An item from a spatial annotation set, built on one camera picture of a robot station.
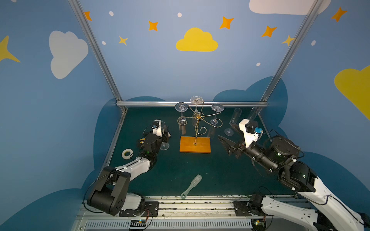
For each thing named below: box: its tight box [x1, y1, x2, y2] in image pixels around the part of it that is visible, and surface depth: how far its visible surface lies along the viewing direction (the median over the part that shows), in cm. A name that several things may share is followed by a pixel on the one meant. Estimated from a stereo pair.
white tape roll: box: [121, 148, 134, 160], surface depth 97 cm
